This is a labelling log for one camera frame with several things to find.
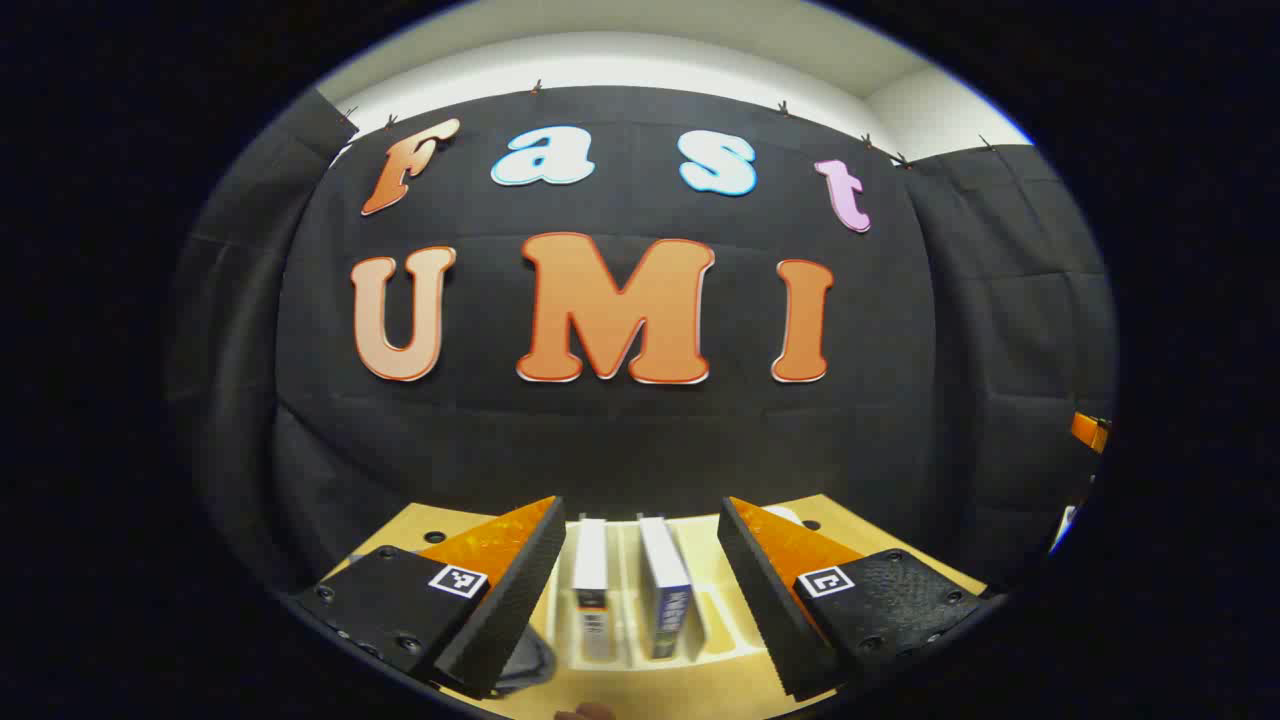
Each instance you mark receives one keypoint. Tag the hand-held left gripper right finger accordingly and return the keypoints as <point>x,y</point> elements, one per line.
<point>765,600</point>

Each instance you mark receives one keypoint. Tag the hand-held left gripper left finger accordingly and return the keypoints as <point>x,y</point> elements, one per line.
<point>515,600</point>

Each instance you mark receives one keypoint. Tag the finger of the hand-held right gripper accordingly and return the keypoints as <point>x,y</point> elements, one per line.
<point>1090,430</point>

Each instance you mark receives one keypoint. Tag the grey schoolbag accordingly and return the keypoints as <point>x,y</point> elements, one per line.
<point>528,662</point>

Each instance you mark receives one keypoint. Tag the grey white book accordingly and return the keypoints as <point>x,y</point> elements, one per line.
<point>592,570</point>

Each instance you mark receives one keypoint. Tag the blue book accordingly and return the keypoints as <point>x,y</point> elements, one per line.
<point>665,580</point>

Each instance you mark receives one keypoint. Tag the white bookshelf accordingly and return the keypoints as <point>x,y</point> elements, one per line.
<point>625,625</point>

